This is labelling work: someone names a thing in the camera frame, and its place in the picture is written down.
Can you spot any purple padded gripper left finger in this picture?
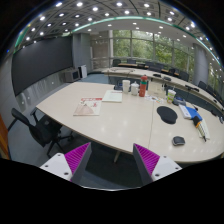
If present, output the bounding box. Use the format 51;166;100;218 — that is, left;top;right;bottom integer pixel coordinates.
41;143;92;183

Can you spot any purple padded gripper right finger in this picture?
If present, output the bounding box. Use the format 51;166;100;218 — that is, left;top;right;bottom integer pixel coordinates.
133;143;181;185

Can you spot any black computer mouse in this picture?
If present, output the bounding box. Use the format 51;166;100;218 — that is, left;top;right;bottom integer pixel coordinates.
172;136;185;146

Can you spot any black round mouse pad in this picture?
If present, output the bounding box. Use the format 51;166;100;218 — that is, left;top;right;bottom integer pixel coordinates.
157;106;178;124

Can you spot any black office chair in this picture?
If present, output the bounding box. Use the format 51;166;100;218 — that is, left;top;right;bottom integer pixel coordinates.
11;108;74;157

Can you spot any red and white booklet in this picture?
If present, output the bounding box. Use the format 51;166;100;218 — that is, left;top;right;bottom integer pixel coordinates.
74;97;102;116

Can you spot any blue book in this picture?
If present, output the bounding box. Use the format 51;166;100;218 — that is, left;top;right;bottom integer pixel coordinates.
184;107;202;120

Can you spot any green and white cup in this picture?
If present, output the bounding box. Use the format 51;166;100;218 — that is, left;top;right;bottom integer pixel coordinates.
167;89;176;103

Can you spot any white paper sheet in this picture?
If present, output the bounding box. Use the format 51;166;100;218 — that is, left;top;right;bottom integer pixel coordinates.
102;90;122;103

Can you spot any white lidded cup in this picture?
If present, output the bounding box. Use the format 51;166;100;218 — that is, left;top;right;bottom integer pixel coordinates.
131;82;139;96

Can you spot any red water bottle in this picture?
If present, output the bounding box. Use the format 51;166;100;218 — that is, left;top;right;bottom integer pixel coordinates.
139;75;147;97

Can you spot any white paper cup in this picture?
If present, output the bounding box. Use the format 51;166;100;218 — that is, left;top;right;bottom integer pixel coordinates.
122;80;130;93

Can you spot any grey box cabinet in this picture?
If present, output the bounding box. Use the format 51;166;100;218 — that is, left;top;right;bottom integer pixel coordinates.
64;69;80;83

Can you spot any large dark wall screen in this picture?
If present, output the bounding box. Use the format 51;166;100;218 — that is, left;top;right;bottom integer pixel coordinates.
11;37;73;95

